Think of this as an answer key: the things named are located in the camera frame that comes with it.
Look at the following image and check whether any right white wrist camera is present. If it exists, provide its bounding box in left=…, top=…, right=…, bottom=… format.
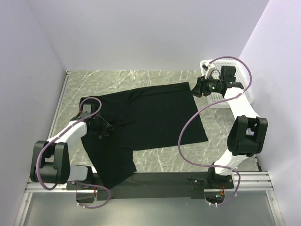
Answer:
left=202, top=61, right=215, bottom=79

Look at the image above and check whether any black t-shirt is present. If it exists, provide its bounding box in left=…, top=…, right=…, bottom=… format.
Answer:
left=81, top=82, right=207, bottom=188

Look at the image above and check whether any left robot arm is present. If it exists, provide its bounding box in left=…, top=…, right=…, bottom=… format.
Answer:
left=30, top=103, right=113, bottom=184

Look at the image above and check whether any white plastic mesh basket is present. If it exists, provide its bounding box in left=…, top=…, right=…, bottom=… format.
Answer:
left=199, top=58, right=253, bottom=108

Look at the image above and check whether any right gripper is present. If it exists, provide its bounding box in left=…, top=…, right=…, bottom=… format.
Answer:
left=189, top=73, right=222, bottom=98

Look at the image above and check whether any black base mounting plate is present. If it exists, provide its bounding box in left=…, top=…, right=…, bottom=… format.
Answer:
left=110, top=172, right=234, bottom=199

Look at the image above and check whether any aluminium rail frame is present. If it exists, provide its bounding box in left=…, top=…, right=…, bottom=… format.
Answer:
left=13, top=70, right=283, bottom=226

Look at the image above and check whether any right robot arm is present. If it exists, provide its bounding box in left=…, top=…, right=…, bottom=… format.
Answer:
left=191, top=66, right=268, bottom=188

